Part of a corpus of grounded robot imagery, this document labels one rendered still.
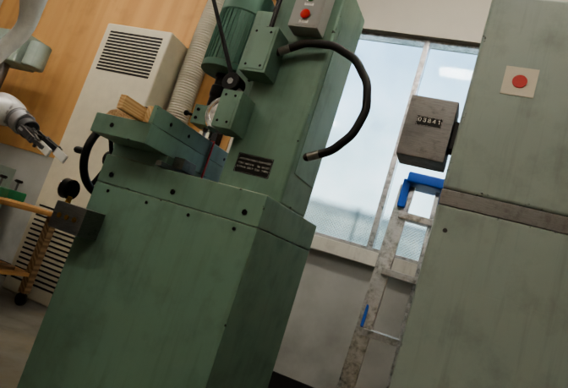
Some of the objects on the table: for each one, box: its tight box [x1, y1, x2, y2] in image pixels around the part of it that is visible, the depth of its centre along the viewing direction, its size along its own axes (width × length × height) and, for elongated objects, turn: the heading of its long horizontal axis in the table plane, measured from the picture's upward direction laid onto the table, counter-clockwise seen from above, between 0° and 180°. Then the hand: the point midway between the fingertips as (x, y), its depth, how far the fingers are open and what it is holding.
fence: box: [148, 105, 228, 167], centre depth 169 cm, size 60×2×6 cm, turn 38°
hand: (53, 152), depth 182 cm, fingers open, 7 cm apart
